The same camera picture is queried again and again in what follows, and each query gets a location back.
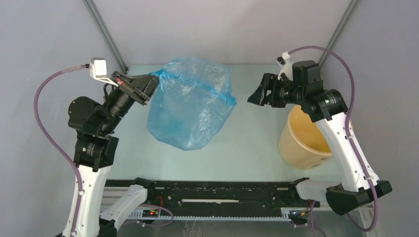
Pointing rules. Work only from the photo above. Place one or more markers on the left corner frame post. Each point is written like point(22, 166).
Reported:
point(101, 26)

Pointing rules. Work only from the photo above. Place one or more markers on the right corner frame post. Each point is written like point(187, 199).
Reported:
point(350, 9)

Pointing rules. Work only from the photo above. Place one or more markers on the small electronics board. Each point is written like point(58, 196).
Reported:
point(150, 213)

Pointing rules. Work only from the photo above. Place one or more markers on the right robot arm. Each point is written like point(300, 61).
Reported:
point(327, 109)

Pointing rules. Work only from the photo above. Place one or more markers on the blue plastic trash bag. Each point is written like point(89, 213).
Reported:
point(191, 103)

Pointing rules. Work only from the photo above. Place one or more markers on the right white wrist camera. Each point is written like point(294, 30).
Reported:
point(286, 65)

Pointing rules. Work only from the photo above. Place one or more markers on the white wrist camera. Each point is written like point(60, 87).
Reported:
point(98, 70)
point(286, 65)

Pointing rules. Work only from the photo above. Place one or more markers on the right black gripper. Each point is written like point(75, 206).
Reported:
point(269, 81)

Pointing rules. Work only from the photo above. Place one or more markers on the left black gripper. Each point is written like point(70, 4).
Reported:
point(142, 87)

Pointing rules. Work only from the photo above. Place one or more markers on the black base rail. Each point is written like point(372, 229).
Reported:
point(226, 201)

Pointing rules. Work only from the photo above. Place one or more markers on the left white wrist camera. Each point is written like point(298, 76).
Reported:
point(98, 70)

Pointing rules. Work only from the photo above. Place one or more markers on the beige plastic trash bin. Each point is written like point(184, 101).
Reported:
point(302, 144)

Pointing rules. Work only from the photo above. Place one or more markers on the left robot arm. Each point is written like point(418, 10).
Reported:
point(95, 151)

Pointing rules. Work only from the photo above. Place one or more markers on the corner frame post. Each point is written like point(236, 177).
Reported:
point(101, 26)
point(350, 9)

